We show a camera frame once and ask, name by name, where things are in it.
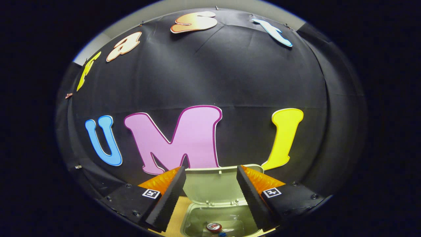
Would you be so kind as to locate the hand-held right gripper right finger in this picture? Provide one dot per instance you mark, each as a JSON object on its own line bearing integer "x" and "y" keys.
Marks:
{"x": 251, "y": 197}

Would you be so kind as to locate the black backdrop cloth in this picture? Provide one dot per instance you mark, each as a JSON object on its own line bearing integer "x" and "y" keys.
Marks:
{"x": 230, "y": 75}

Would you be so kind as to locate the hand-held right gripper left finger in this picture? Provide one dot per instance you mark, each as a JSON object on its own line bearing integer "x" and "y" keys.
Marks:
{"x": 167, "y": 200}

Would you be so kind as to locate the orange pop can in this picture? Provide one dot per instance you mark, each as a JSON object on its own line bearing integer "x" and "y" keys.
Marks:
{"x": 213, "y": 227}

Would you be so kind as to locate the pale green desktop garbage bin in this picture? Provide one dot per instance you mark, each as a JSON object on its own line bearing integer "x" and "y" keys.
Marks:
{"x": 210, "y": 187}

